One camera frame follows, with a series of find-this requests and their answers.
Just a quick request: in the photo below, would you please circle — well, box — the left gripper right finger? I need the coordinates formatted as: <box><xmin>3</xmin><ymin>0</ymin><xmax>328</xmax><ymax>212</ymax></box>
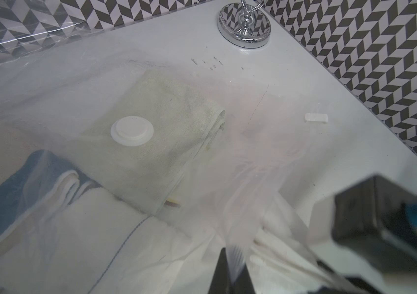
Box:
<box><xmin>232</xmin><ymin>265</ymin><xmax>256</xmax><ymax>294</ymax></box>

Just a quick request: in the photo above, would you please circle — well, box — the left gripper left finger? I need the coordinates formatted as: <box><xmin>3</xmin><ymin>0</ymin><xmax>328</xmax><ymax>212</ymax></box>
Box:
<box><xmin>208</xmin><ymin>247</ymin><xmax>232</xmax><ymax>294</ymax></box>

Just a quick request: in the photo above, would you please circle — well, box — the white towel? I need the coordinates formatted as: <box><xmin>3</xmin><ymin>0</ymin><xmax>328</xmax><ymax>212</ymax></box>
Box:
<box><xmin>0</xmin><ymin>188</ymin><xmax>339</xmax><ymax>294</ymax></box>

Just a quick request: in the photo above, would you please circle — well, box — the pale green towel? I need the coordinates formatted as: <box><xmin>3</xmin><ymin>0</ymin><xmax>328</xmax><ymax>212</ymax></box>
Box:
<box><xmin>64</xmin><ymin>71</ymin><xmax>225</xmax><ymax>214</ymax></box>

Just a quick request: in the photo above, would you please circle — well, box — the clear plastic vacuum bag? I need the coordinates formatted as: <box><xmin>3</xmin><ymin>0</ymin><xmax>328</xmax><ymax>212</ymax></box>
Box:
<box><xmin>0</xmin><ymin>18</ymin><xmax>360</xmax><ymax>294</ymax></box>

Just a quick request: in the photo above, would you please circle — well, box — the blue and beige towel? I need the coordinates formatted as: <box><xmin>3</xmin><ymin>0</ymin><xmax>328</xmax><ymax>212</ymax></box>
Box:
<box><xmin>0</xmin><ymin>150</ymin><xmax>98</xmax><ymax>243</ymax></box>

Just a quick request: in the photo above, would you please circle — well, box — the chrome wire mug stand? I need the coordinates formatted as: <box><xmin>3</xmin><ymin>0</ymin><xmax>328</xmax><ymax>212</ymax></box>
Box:
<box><xmin>217</xmin><ymin>0</ymin><xmax>272</xmax><ymax>49</ymax></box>

